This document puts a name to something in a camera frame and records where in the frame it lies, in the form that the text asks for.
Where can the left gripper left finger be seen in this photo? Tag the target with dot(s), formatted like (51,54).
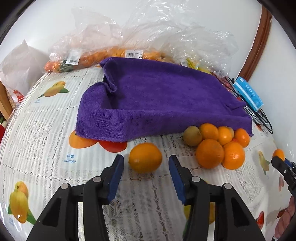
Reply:
(59,219)

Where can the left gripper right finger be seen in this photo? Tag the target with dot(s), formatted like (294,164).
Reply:
(233,220)

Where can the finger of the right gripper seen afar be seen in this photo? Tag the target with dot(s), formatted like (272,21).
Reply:
(287,169)

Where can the bag of red fruits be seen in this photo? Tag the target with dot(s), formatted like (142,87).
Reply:
(225,81)

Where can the person's right hand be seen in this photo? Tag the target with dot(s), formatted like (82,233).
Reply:
(285,219)

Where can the orange behind front orange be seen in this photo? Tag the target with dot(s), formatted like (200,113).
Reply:
(234,155)

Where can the small far-left orange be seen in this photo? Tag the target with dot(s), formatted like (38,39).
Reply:
(241,136)

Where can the patterned pouch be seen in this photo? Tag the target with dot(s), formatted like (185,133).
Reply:
(254,117)

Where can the small orange under towel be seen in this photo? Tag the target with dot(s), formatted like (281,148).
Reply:
(225,135)

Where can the large front orange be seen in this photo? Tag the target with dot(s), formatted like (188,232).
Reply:
(209,154)

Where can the green-yellow small fruit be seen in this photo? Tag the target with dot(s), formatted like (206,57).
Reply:
(192,136)

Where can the blue white tissue box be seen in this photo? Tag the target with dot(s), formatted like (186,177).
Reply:
(248,93)

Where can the large orange near towel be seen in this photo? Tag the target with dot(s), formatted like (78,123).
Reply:
(145,158)

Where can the wooden furniture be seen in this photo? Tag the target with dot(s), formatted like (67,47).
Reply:
(5,106)

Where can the purple towel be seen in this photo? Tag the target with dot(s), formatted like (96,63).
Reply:
(139,98)

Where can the white plastic bag left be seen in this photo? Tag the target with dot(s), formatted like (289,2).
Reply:
(20,69)

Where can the bag of oranges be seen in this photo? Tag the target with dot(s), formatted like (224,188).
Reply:
(78,60)

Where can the clear plastic bags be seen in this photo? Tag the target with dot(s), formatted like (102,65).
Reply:
(165,26)

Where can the brown wooden door frame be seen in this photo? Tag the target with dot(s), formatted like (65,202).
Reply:
(258,45)

